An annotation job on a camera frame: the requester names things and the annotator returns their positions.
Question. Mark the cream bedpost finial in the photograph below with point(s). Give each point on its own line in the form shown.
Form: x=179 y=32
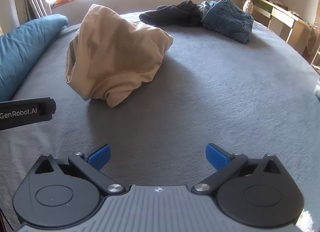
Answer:
x=248 y=7

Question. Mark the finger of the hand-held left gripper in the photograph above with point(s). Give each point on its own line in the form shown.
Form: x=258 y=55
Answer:
x=48 y=109

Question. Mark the light grey garment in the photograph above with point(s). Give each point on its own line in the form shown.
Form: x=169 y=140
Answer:
x=206 y=6

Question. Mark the black garment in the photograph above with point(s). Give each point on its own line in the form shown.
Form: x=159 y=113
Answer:
x=170 y=16

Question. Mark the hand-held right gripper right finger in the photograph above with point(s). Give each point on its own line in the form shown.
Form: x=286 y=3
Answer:
x=216 y=157

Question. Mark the wooden desk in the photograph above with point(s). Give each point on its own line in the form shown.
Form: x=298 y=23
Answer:
x=287 y=19

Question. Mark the beige pants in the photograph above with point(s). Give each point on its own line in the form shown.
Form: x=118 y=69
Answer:
x=115 y=54

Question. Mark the blue jeans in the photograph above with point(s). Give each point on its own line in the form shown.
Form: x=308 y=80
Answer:
x=227 y=19

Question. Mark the person's green white fleece jacket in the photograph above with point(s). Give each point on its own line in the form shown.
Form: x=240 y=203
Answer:
x=306 y=222

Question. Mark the grey bed blanket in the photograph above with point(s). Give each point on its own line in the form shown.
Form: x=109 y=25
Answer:
x=212 y=92

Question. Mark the teal pillow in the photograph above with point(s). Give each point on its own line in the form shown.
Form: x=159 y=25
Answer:
x=22 y=49

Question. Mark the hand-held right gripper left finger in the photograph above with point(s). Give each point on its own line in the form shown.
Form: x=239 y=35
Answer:
x=100 y=157

